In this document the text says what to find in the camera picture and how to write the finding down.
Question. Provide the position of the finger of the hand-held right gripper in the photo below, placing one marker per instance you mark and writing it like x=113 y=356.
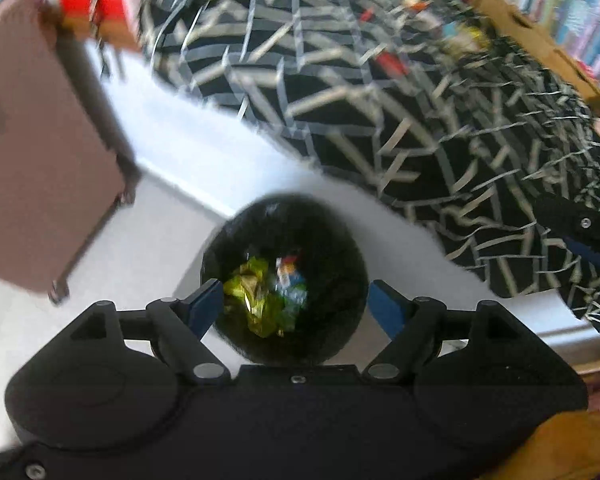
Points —
x=587 y=220

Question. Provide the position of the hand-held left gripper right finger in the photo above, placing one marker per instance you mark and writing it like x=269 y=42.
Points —
x=386 y=310

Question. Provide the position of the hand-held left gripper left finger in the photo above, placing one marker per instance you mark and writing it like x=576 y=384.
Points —
x=206 y=307

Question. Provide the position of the yellow-green foil wrapper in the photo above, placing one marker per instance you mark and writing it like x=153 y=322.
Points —
x=255 y=300

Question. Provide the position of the black trash bin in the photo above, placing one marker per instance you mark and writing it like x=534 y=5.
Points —
x=285 y=240

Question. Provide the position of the row of pastel-spined books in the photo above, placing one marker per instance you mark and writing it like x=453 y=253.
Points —
x=555 y=5

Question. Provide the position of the black white patterned cloth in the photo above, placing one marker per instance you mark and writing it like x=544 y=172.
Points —
x=405 y=150

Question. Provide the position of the wooden drawer shelf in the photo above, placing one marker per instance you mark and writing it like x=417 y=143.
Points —
x=535 y=45

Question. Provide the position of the brown cabinet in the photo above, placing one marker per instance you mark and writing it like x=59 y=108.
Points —
x=45 y=150

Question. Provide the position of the red printed packet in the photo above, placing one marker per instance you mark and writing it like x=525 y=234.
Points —
x=100 y=2

